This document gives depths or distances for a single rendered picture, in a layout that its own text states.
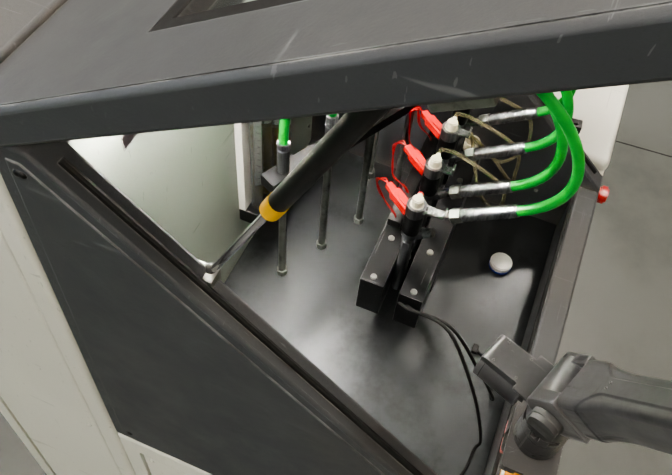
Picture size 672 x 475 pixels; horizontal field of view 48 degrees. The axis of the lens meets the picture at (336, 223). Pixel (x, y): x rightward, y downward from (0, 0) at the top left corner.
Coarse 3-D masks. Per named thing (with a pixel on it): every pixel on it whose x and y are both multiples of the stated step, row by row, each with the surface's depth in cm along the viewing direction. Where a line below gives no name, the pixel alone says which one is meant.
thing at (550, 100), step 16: (544, 96) 80; (560, 112) 81; (288, 128) 101; (288, 144) 104; (576, 144) 83; (576, 160) 85; (576, 176) 87; (560, 192) 90; (528, 208) 94; (544, 208) 93
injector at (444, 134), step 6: (444, 126) 112; (444, 132) 111; (450, 132) 111; (456, 132) 111; (444, 138) 112; (450, 138) 112; (456, 138) 112; (438, 144) 114; (444, 144) 113; (450, 144) 113; (444, 156) 115; (450, 156) 115; (456, 156) 115; (444, 162) 116; (450, 162) 116; (444, 174) 120; (432, 204) 125
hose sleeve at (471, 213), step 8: (464, 208) 100; (472, 208) 99; (480, 208) 98; (488, 208) 97; (496, 208) 97; (504, 208) 96; (512, 208) 95; (464, 216) 99; (472, 216) 99; (480, 216) 98; (488, 216) 97; (496, 216) 97; (504, 216) 96; (512, 216) 96
